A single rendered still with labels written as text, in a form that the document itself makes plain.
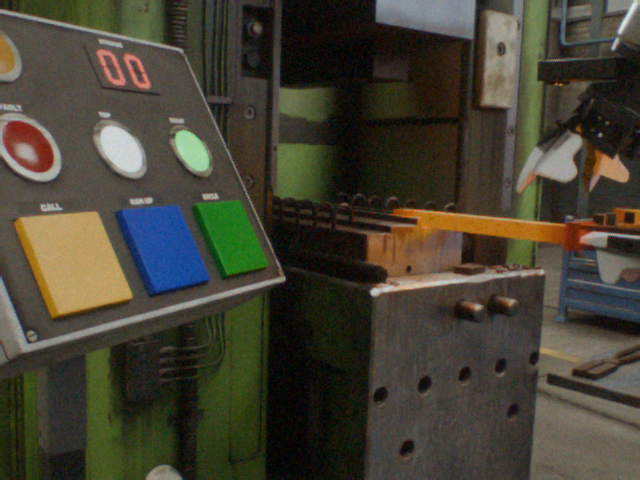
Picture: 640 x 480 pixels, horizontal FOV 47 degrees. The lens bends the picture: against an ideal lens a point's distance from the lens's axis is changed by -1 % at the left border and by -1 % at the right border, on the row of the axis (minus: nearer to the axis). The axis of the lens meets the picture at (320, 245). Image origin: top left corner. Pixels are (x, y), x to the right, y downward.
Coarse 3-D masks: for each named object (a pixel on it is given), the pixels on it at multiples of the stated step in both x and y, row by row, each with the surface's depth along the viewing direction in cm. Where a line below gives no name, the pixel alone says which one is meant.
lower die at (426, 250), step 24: (288, 216) 126; (360, 216) 119; (384, 216) 114; (408, 216) 111; (288, 240) 118; (336, 240) 108; (360, 240) 104; (384, 240) 105; (408, 240) 108; (432, 240) 111; (456, 240) 115; (384, 264) 106; (408, 264) 109; (432, 264) 112; (456, 264) 115
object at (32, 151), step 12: (12, 132) 54; (24, 132) 54; (36, 132) 56; (12, 144) 53; (24, 144) 54; (36, 144) 55; (48, 144) 56; (12, 156) 53; (24, 156) 53; (36, 156) 54; (48, 156) 56; (24, 168) 53; (36, 168) 54; (48, 168) 55
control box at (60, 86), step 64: (64, 64) 62; (0, 128) 53; (64, 128) 59; (128, 128) 66; (192, 128) 74; (0, 192) 51; (64, 192) 56; (128, 192) 62; (192, 192) 69; (0, 256) 48; (128, 256) 58; (0, 320) 47; (64, 320) 50; (128, 320) 55; (192, 320) 73
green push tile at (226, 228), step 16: (192, 208) 68; (208, 208) 69; (224, 208) 71; (240, 208) 74; (208, 224) 68; (224, 224) 70; (240, 224) 72; (208, 240) 68; (224, 240) 69; (240, 240) 71; (256, 240) 73; (224, 256) 68; (240, 256) 70; (256, 256) 72; (224, 272) 67; (240, 272) 69
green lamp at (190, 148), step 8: (176, 136) 71; (184, 136) 72; (192, 136) 73; (176, 144) 70; (184, 144) 71; (192, 144) 72; (200, 144) 74; (184, 152) 71; (192, 152) 72; (200, 152) 73; (192, 160) 71; (200, 160) 72; (200, 168) 72
